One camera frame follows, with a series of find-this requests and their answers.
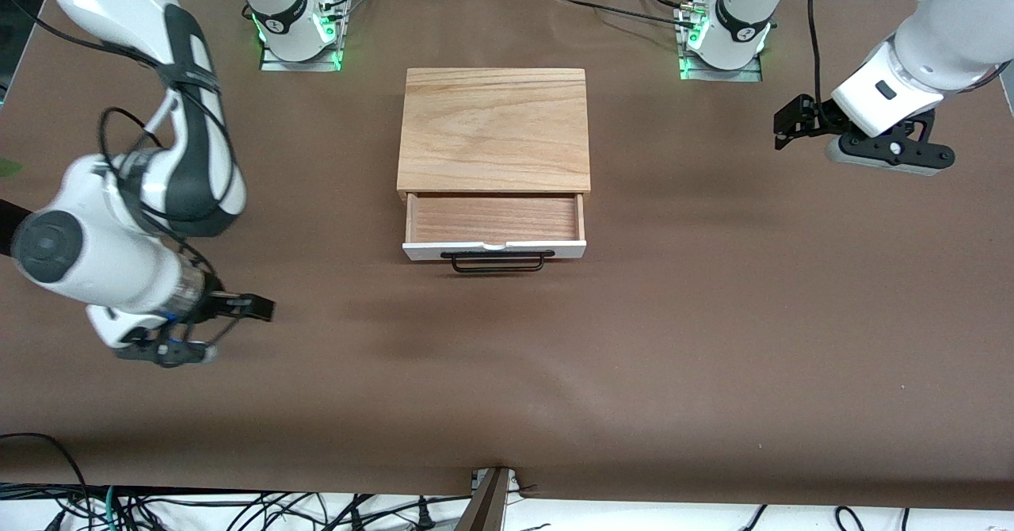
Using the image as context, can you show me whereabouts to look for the white drawer with black handle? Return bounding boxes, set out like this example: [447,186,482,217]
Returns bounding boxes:
[402,193,588,274]

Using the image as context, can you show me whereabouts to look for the tangled black floor cables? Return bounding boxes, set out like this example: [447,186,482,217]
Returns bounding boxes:
[0,483,476,531]

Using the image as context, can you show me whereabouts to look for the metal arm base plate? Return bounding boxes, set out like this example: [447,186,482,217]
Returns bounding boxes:
[679,48,764,82]
[259,40,344,72]

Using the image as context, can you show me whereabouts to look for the white metal bracket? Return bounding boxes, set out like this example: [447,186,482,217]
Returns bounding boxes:
[472,468,520,494]

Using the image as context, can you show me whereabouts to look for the looped black floor cable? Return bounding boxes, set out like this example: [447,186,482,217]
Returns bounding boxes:
[0,433,90,508]

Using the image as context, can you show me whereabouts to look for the brown table cover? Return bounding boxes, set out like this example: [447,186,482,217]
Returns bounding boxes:
[0,0,1014,510]

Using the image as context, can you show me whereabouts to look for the long black table cable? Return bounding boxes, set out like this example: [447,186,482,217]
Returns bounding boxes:
[564,0,692,32]

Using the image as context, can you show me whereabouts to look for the wooden drawer cabinet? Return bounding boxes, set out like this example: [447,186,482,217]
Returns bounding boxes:
[396,67,592,201]

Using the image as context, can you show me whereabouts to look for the grey camera mount pole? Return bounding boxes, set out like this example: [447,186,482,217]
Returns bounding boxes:
[456,468,510,531]

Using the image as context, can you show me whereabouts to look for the black cylinder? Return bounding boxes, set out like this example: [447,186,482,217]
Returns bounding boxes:
[0,201,32,259]

